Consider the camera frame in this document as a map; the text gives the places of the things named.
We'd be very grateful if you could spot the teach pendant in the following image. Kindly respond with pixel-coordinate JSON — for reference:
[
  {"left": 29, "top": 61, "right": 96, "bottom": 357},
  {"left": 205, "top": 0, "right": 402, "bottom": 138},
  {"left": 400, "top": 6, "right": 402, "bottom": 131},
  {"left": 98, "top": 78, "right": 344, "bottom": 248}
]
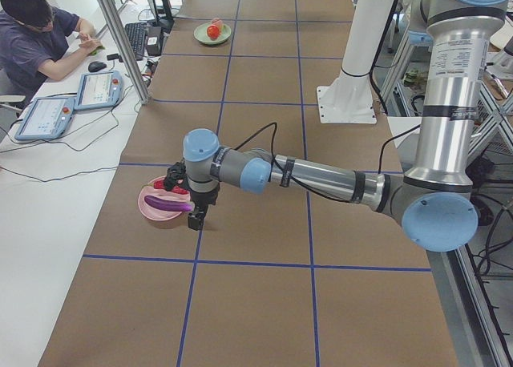
[
  {"left": 15, "top": 96, "right": 75, "bottom": 141},
  {"left": 74, "top": 71, "right": 123, "bottom": 111}
]

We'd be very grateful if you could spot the black keyboard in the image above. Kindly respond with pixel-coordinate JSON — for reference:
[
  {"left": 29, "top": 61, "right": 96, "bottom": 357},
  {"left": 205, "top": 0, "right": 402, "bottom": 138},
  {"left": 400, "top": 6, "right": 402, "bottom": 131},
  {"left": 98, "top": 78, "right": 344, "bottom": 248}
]
[{"left": 124, "top": 22, "right": 147, "bottom": 61}]

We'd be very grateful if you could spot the aluminium frame post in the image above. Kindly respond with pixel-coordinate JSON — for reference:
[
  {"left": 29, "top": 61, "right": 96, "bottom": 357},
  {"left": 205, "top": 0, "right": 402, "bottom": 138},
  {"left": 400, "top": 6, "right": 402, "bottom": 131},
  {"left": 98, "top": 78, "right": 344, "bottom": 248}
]
[{"left": 97, "top": 0, "right": 150, "bottom": 105}]

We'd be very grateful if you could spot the red chili pepper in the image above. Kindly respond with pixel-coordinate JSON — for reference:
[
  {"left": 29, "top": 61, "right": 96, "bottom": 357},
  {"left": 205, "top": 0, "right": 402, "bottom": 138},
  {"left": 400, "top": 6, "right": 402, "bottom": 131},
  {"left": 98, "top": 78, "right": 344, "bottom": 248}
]
[{"left": 140, "top": 179, "right": 189, "bottom": 198}]

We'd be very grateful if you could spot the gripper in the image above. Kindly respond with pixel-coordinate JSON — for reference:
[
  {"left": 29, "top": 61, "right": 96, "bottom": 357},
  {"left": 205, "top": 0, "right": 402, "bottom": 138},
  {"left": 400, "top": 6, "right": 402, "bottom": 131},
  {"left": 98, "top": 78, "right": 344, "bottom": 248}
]
[{"left": 188, "top": 186, "right": 220, "bottom": 231}]

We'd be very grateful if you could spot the far teach pendant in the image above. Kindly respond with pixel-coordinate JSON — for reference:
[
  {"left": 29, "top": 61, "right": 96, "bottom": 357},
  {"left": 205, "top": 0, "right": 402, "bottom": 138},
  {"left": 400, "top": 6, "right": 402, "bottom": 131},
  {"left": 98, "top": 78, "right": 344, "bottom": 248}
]
[{"left": 74, "top": 71, "right": 123, "bottom": 111}]

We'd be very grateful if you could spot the green plate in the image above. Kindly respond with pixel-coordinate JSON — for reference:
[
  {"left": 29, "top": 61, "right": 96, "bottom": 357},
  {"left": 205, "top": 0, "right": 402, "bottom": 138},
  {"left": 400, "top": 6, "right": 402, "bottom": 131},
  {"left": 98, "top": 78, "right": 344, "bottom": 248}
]
[{"left": 193, "top": 23, "right": 232, "bottom": 46}]

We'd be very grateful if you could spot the red apple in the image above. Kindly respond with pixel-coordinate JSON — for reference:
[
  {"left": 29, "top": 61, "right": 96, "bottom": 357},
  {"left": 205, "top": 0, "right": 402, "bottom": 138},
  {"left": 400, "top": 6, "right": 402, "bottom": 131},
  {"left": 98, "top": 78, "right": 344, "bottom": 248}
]
[{"left": 206, "top": 25, "right": 221, "bottom": 40}]

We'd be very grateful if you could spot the near teach pendant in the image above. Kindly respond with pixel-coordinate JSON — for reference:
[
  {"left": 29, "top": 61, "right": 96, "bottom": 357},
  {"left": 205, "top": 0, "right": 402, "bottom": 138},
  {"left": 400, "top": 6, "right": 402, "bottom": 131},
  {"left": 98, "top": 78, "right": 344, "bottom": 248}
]
[{"left": 15, "top": 96, "right": 75, "bottom": 141}]

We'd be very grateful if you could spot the black computer mouse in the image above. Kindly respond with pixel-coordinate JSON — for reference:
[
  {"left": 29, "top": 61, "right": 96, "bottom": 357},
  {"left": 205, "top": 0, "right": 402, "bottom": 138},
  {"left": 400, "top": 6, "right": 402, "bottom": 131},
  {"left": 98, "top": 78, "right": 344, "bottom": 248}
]
[{"left": 87, "top": 61, "right": 107, "bottom": 73}]

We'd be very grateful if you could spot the pink plate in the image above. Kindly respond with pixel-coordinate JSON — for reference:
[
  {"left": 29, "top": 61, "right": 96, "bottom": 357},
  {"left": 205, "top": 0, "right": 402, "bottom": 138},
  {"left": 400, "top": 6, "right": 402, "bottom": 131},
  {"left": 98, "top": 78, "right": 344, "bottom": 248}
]
[{"left": 138, "top": 176, "right": 191, "bottom": 221}]

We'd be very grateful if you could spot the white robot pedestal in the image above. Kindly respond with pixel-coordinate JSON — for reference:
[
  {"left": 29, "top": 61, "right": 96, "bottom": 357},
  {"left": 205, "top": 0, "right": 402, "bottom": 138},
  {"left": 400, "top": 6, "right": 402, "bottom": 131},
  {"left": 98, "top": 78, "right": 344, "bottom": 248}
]
[{"left": 317, "top": 0, "right": 397, "bottom": 124}]

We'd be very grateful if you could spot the brown paper table cover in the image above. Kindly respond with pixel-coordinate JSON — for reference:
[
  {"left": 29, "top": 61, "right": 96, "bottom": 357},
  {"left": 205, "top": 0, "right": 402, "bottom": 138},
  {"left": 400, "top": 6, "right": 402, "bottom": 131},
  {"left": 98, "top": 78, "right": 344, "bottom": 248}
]
[{"left": 40, "top": 0, "right": 458, "bottom": 366}]

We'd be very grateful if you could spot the purple eggplant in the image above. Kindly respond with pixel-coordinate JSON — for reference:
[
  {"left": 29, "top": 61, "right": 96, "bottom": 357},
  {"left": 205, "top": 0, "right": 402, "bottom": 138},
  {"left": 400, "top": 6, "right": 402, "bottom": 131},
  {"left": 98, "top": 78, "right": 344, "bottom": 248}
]
[{"left": 143, "top": 196, "right": 194, "bottom": 212}]

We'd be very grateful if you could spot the peach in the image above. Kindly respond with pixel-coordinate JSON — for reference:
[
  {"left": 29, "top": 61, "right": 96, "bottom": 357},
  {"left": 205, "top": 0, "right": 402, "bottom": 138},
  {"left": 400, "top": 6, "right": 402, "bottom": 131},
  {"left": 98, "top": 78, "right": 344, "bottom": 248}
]
[{"left": 211, "top": 18, "right": 224, "bottom": 30}]

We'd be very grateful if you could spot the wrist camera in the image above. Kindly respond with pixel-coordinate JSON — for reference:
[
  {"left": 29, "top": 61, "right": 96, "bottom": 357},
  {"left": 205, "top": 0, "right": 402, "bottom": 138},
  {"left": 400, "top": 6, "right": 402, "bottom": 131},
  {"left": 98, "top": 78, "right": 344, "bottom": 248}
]
[{"left": 163, "top": 162, "right": 188, "bottom": 192}]

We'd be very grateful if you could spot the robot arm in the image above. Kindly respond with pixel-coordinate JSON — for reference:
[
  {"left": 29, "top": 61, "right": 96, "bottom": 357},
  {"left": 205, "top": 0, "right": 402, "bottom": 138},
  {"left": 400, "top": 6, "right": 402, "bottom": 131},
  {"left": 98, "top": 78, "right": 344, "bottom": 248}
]
[{"left": 182, "top": 0, "right": 508, "bottom": 252}]

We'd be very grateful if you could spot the seated person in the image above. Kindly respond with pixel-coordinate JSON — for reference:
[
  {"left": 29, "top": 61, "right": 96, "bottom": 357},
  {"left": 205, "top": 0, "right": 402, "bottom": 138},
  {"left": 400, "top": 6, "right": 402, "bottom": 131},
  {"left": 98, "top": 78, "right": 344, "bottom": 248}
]
[{"left": 1, "top": 0, "right": 102, "bottom": 100}]

